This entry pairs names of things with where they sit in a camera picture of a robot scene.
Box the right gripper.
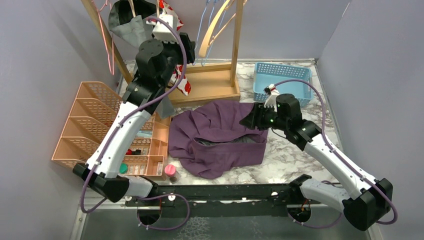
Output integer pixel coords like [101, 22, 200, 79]
[239, 102, 289, 132]

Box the purple cloth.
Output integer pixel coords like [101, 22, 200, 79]
[168, 100, 268, 180]

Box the red poppy print cloth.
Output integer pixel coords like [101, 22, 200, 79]
[156, 0, 193, 97]

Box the grey skirt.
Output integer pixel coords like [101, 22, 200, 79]
[108, 0, 191, 123]

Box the wooden hanger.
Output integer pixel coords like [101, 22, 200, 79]
[197, 0, 249, 59]
[128, 0, 136, 18]

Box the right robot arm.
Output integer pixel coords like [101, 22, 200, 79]
[239, 93, 398, 231]

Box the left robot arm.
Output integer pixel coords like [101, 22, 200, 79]
[72, 32, 196, 206]

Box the blue plastic basket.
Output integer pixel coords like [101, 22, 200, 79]
[253, 61, 315, 108]

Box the wooden clothes rack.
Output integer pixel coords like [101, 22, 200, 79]
[82, 0, 241, 107]

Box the pink capped bottle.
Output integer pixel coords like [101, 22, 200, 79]
[164, 164, 180, 183]

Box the peach compartment tray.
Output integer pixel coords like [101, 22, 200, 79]
[123, 113, 171, 181]

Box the peach plastic file organizer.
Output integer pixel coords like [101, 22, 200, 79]
[51, 81, 122, 170]

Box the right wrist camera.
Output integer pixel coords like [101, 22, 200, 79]
[264, 84, 280, 108]

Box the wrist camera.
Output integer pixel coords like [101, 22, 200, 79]
[264, 84, 280, 108]
[146, 14, 179, 44]

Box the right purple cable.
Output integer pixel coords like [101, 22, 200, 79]
[271, 78, 399, 230]

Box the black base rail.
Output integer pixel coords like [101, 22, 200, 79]
[125, 183, 306, 218]

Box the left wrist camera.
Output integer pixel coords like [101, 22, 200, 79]
[146, 14, 179, 44]

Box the pink wire hanger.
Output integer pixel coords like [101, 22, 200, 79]
[91, 0, 115, 76]

